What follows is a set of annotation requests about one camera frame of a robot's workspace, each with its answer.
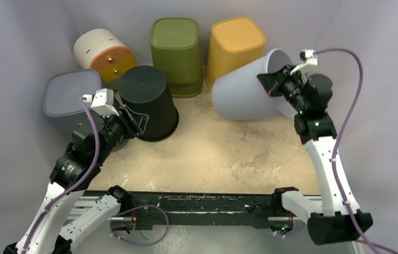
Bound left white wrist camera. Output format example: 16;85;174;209
81;88;120;117

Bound grey plastic basket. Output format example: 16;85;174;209
43;69;106;141

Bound aluminium frame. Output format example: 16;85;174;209
36;195;364;254

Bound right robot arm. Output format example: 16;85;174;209
256;65;373;245

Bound orange plastic mesh basket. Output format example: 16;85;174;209
205;16;266;88

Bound green slotted plastic basket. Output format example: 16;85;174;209
150;17;203;98

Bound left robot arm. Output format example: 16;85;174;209
3;105;149;253

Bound light grey round bin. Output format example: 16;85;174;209
211;49;297;121

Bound white cylindrical drawer cabinet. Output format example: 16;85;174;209
73;29;137;91

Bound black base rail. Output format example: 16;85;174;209
121;191;290;230

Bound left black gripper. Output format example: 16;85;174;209
96;104;149;162

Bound black round bin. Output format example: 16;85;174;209
118;65;179;142

